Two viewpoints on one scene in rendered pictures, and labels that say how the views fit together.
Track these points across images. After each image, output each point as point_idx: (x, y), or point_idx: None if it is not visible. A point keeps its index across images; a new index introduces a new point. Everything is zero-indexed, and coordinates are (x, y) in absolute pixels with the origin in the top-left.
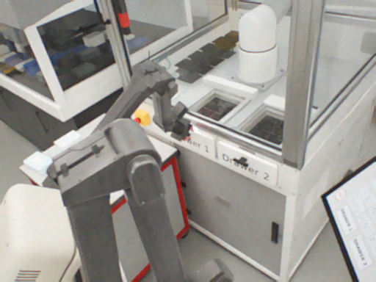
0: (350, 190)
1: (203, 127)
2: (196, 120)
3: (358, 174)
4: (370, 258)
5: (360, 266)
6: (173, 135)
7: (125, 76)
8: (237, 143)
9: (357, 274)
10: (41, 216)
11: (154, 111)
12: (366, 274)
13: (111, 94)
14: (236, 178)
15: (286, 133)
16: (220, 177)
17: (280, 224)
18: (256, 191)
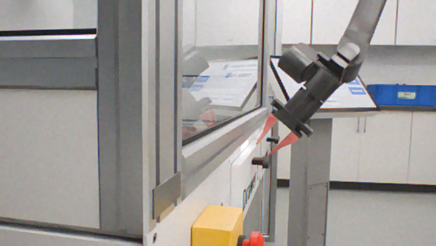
0: (293, 91)
1: (251, 128)
2: (248, 117)
3: (283, 82)
4: (335, 97)
5: (340, 104)
6: (308, 128)
7: (172, 43)
8: (260, 123)
9: (344, 107)
10: None
11: (381, 10)
12: (343, 102)
13: None
14: (251, 207)
15: (267, 75)
16: (245, 239)
17: (258, 230)
18: (255, 202)
